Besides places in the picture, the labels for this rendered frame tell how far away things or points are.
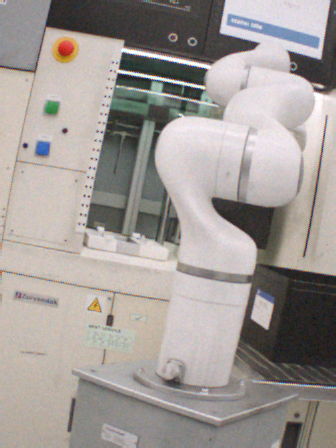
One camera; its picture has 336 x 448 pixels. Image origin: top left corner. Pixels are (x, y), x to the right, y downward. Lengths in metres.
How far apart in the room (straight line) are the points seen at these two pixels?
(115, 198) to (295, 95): 1.39
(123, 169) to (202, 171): 1.63
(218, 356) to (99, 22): 0.99
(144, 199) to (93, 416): 1.67
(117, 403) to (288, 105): 0.66
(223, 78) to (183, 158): 0.41
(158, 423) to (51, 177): 0.89
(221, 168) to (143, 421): 0.40
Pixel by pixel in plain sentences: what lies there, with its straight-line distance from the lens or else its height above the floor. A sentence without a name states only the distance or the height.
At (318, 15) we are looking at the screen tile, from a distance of 2.12.
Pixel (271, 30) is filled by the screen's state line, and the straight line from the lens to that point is 2.07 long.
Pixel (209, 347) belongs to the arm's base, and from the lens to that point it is 1.26.
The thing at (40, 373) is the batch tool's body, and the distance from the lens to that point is 2.01.
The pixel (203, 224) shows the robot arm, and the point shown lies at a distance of 1.24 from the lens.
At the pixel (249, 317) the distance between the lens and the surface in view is 1.84.
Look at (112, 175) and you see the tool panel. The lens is 2.86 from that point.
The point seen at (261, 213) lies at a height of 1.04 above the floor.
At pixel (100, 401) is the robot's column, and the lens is 1.28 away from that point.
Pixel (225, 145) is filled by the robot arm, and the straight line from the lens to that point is 1.24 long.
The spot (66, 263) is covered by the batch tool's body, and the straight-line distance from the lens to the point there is 1.96.
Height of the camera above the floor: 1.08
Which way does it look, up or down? 3 degrees down
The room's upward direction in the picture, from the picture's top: 11 degrees clockwise
